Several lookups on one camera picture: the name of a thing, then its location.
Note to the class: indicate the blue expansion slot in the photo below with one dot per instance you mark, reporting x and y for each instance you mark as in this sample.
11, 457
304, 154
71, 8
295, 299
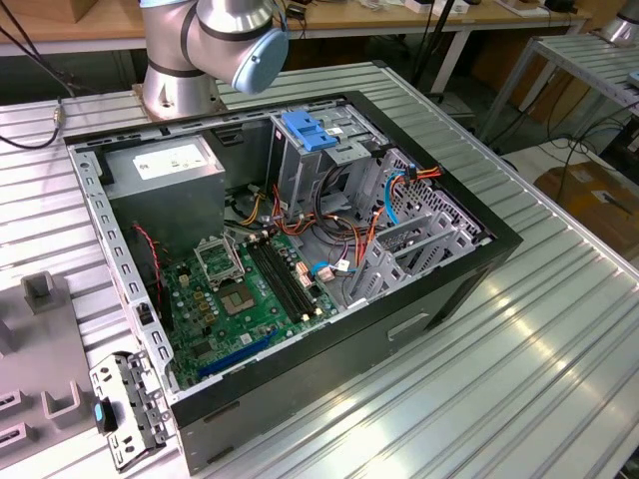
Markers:
234, 355

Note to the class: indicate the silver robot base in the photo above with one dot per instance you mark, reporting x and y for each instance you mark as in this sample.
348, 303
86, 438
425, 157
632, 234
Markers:
621, 30

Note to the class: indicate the black tripod stand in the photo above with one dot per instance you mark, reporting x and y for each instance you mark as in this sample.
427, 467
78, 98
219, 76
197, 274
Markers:
430, 35

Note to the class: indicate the black RAM slot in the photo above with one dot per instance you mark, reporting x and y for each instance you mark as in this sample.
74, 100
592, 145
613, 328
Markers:
294, 282
273, 282
287, 282
280, 282

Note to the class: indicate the black open PC case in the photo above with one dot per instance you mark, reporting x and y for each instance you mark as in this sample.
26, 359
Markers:
319, 369

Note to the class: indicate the black latch with teal tab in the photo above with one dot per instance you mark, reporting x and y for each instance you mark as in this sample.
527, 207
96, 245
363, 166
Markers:
100, 414

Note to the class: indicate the grey metal disk bay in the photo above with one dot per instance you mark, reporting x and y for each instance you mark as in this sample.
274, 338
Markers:
384, 264

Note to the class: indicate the grey parts rack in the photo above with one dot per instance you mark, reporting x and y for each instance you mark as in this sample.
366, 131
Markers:
45, 344

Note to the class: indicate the grey optical drive cage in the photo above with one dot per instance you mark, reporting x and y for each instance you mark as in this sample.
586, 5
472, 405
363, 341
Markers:
294, 169

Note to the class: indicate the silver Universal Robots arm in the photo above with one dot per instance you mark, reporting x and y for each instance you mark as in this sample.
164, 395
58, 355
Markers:
170, 50

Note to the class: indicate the brown cardboard box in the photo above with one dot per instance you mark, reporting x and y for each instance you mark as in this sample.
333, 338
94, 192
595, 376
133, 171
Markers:
589, 199

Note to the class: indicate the grey metal expansion bracket clamp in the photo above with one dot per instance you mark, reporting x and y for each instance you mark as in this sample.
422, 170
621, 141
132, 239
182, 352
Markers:
140, 394

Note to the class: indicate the blue plastic drive latch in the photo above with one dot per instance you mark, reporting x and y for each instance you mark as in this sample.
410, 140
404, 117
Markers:
309, 135

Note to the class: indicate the wooden desk with white frame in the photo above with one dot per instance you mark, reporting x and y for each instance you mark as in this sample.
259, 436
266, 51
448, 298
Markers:
50, 25

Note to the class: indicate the metal slat side table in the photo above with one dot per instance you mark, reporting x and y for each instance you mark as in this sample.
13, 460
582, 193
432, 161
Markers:
589, 60

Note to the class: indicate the green motherboard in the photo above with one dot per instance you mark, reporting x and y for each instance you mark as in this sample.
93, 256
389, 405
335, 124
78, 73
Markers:
249, 324

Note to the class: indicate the grey power supply unit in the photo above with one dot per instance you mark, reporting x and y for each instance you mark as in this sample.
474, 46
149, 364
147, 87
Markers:
165, 209

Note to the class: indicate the CPU socket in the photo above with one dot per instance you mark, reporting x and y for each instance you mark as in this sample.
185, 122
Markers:
237, 302

